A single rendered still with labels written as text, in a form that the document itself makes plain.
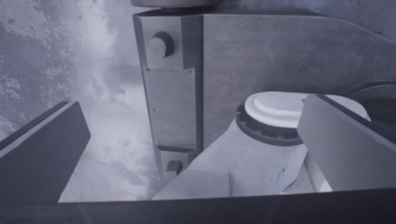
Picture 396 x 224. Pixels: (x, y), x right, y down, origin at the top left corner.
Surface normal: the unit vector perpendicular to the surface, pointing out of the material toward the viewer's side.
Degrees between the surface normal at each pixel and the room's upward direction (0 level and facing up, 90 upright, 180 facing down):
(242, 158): 90
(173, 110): 0
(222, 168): 90
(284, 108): 90
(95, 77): 0
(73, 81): 0
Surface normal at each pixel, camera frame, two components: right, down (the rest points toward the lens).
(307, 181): -0.01, -0.85
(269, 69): -0.16, 0.52
